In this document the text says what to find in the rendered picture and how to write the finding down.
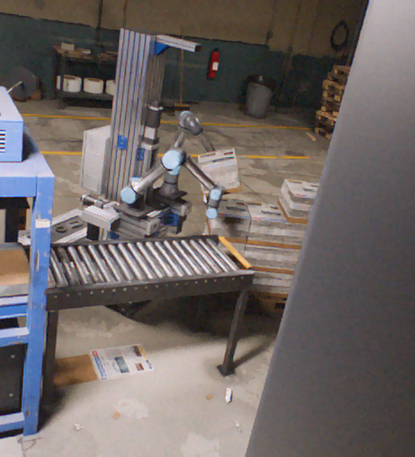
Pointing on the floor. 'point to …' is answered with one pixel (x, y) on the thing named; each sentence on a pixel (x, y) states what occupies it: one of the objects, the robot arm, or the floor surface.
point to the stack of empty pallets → (331, 100)
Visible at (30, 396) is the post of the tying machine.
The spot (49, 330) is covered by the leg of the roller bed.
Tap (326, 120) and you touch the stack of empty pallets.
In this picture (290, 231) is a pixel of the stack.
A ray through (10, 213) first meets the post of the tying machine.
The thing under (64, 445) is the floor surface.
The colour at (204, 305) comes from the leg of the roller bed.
